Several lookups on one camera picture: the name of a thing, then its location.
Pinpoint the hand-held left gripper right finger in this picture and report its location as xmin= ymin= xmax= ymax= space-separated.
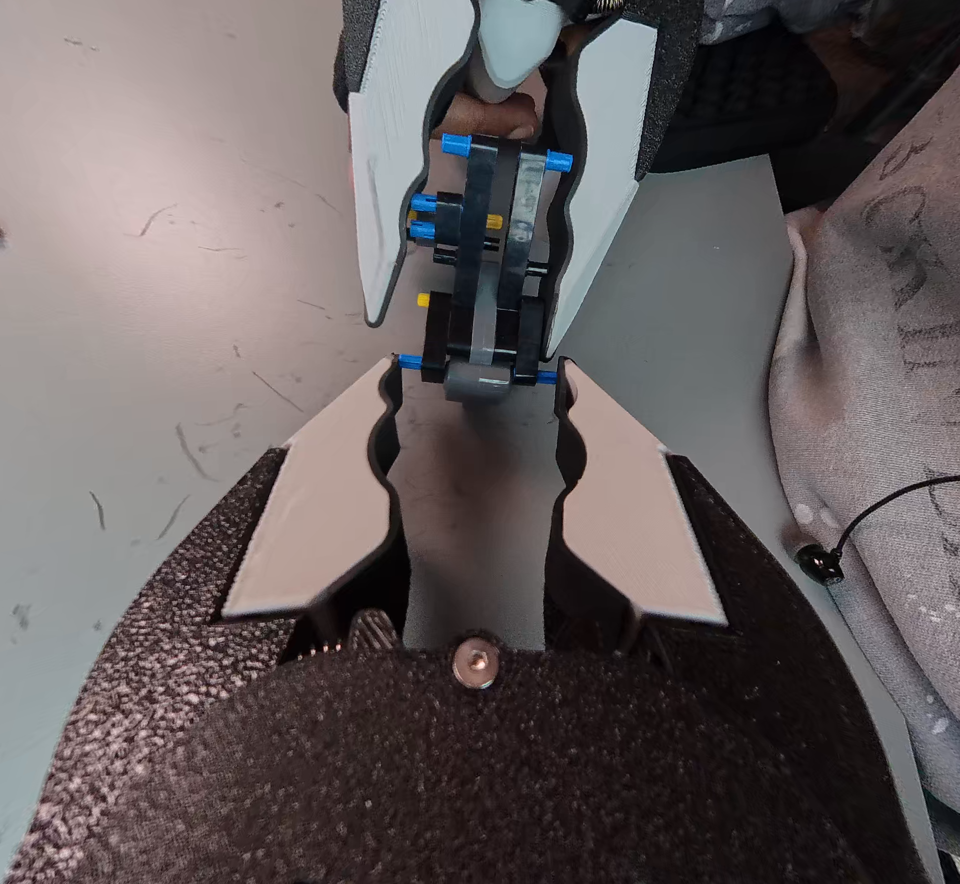
xmin=546 ymin=356 xmax=728 ymax=651

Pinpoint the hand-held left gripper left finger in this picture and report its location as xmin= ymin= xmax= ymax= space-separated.
xmin=223 ymin=358 xmax=411 ymax=650

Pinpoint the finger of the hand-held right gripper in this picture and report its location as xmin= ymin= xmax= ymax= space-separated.
xmin=347 ymin=0 xmax=481 ymax=330
xmin=540 ymin=13 xmax=661 ymax=362

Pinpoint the black grey toy brick assembly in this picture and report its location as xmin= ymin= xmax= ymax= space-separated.
xmin=397 ymin=133 xmax=576 ymax=405

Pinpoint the grey desk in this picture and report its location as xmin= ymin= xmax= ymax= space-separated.
xmin=0 ymin=0 xmax=948 ymax=884

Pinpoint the person's right hand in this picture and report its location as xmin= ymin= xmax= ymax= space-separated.
xmin=431 ymin=91 xmax=538 ymax=141

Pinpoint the grey printed garment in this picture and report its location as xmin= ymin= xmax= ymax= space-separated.
xmin=768 ymin=70 xmax=960 ymax=821

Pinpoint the black cord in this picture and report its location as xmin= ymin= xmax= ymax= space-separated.
xmin=795 ymin=474 xmax=960 ymax=587

